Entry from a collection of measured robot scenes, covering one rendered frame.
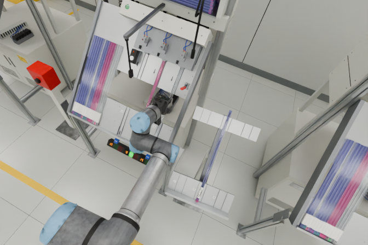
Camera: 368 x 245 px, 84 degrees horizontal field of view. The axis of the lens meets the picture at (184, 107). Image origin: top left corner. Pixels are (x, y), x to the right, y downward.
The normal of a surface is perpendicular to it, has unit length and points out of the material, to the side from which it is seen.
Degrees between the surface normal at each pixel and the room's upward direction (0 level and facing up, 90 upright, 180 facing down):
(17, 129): 0
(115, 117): 47
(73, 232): 5
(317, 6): 90
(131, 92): 0
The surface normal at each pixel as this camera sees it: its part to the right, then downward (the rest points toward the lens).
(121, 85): 0.12, -0.59
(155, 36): -0.22, 0.11
